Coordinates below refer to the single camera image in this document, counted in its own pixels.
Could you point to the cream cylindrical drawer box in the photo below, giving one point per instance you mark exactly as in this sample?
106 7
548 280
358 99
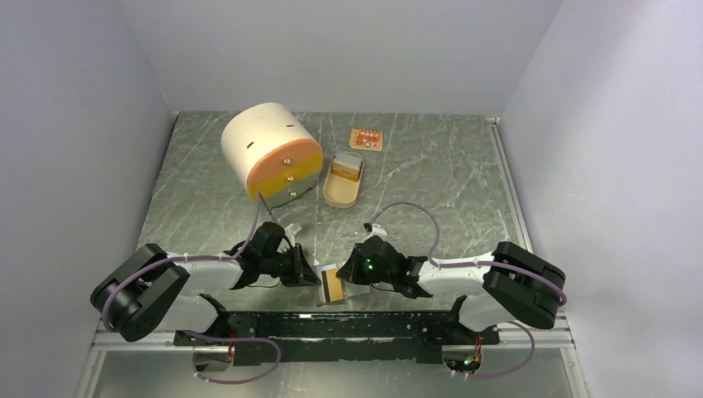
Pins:
271 153

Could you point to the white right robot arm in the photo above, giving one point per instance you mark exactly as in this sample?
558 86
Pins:
507 284

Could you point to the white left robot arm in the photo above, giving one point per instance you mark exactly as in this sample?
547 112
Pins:
153 291

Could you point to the gold oval tray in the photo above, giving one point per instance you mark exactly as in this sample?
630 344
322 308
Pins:
339 192

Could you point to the yellow credit card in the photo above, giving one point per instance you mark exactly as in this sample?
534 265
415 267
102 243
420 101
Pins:
333 290

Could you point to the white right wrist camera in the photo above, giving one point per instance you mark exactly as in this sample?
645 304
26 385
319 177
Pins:
374 229

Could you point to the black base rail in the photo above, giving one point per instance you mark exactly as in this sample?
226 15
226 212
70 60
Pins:
349 336

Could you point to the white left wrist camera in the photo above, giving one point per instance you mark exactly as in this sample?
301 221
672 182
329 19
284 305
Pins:
293 229

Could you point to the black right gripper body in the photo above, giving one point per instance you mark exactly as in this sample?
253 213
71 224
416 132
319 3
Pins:
370 275

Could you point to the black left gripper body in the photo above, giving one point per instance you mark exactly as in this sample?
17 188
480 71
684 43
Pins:
282 264

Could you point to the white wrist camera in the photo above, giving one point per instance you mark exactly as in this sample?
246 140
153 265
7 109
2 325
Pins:
293 229
374 229

